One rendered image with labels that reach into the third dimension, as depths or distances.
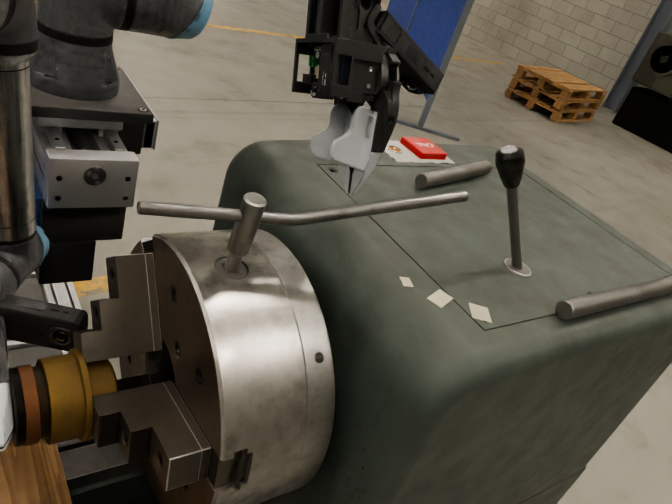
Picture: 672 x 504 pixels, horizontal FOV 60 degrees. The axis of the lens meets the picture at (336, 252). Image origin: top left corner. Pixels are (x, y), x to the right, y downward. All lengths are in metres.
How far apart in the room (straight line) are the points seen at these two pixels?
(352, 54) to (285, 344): 0.28
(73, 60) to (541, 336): 0.82
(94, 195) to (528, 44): 11.06
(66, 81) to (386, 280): 0.66
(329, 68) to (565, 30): 10.97
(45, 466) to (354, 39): 0.62
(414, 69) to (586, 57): 10.64
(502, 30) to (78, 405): 11.75
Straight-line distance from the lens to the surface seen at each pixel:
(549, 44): 11.59
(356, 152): 0.60
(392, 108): 0.59
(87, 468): 0.87
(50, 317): 0.69
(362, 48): 0.57
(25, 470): 0.84
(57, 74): 1.07
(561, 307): 0.70
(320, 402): 0.59
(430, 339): 0.57
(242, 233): 0.54
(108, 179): 1.01
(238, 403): 0.54
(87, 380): 0.61
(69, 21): 1.05
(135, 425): 0.59
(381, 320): 0.59
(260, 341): 0.55
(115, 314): 0.64
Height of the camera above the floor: 1.57
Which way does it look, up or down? 30 degrees down
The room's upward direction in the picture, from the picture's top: 20 degrees clockwise
